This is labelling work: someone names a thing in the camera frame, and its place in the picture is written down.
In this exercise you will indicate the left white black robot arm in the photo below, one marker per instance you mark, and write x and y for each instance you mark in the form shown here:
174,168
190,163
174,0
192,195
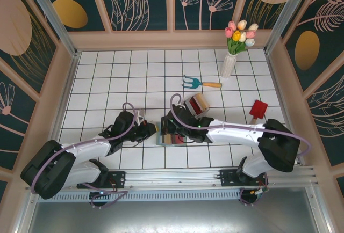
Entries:
86,148

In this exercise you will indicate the aluminium mounting rail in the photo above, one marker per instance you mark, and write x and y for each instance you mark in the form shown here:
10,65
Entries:
172,176

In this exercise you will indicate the white ribbed vase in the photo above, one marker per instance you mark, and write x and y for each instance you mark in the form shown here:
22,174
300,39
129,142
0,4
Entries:
228,66

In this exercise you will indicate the clear plastic card box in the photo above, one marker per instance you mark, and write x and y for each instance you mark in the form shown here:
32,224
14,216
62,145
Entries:
189,109

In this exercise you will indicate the dark red credit card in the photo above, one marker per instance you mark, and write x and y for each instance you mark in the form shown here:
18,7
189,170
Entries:
178,141

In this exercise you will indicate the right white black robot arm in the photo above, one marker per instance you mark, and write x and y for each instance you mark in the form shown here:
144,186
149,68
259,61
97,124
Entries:
236,135

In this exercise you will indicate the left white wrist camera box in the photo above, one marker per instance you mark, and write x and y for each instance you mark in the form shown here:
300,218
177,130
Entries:
141,116

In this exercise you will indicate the pastel tulip bouquet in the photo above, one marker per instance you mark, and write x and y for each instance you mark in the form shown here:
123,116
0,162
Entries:
237,35

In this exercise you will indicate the aluminium frame post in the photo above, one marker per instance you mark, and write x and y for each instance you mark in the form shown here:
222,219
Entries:
55,18
285,13

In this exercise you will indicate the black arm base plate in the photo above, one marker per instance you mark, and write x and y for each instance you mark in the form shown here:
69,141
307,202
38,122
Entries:
118,176
228,178

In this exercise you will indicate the red toy shovel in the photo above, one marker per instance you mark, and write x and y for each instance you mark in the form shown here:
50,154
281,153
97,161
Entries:
259,108

